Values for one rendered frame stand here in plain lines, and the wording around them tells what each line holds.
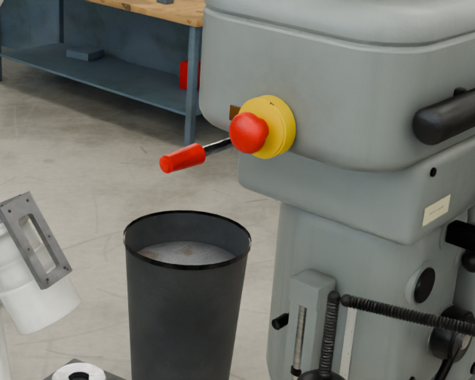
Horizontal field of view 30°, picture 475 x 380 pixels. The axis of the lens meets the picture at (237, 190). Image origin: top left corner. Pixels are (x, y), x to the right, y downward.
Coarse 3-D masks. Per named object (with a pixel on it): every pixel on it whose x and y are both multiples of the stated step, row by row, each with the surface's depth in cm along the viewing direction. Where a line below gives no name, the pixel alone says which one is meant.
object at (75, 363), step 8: (72, 360) 159; (80, 360) 159; (64, 368) 154; (72, 368) 154; (80, 368) 154; (88, 368) 155; (96, 368) 155; (48, 376) 154; (56, 376) 152; (64, 376) 152; (72, 376) 153; (80, 376) 154; (88, 376) 153; (96, 376) 153; (104, 376) 153; (112, 376) 155
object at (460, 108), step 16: (464, 96) 84; (416, 112) 81; (432, 112) 79; (448, 112) 80; (464, 112) 82; (416, 128) 81; (432, 128) 80; (448, 128) 80; (464, 128) 83; (432, 144) 80
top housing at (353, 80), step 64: (256, 0) 85; (320, 0) 82; (384, 0) 82; (448, 0) 85; (256, 64) 87; (320, 64) 82; (384, 64) 79; (448, 64) 84; (320, 128) 84; (384, 128) 82
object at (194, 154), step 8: (192, 144) 95; (216, 144) 98; (224, 144) 98; (232, 144) 99; (176, 152) 93; (184, 152) 93; (192, 152) 94; (200, 152) 95; (208, 152) 96; (216, 152) 98; (160, 160) 93; (168, 160) 92; (176, 160) 92; (184, 160) 93; (192, 160) 94; (200, 160) 95; (168, 168) 92; (176, 168) 92; (184, 168) 94
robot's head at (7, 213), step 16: (0, 208) 80; (16, 208) 82; (32, 208) 83; (0, 224) 82; (16, 224) 81; (16, 240) 81; (48, 240) 83; (32, 256) 82; (64, 256) 84; (32, 272) 82; (64, 272) 84
